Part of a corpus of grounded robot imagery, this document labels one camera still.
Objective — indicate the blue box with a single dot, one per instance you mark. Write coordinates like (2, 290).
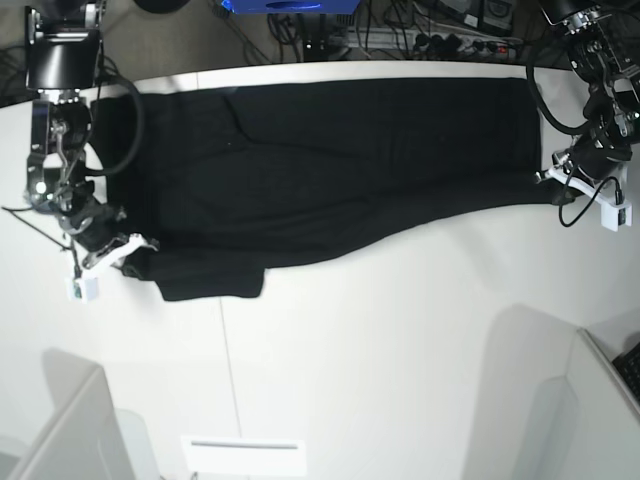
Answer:
(291, 6)

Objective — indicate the white power strip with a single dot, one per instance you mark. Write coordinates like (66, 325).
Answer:
(386, 38)

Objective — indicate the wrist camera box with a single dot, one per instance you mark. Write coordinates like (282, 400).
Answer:
(82, 290)
(614, 217)

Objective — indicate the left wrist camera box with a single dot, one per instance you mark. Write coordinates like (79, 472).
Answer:
(614, 217)

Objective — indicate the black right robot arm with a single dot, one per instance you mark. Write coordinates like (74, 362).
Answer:
(64, 54)

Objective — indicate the white partition panel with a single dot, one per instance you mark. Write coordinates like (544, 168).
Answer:
(59, 421)
(593, 428)

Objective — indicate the black T-shirt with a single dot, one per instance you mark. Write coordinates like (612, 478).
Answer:
(234, 182)

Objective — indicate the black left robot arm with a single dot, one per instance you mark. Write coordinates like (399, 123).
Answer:
(601, 42)

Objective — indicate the white right partition panel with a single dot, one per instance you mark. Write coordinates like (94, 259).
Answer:
(593, 428)

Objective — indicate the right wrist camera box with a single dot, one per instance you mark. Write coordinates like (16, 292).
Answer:
(82, 290)

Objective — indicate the black keyboard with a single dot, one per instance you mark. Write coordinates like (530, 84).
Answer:
(628, 367)

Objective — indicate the white left partition panel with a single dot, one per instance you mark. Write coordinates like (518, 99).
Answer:
(59, 421)

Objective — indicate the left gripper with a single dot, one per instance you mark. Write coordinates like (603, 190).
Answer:
(595, 165)

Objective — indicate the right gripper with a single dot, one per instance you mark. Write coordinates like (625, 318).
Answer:
(95, 226)

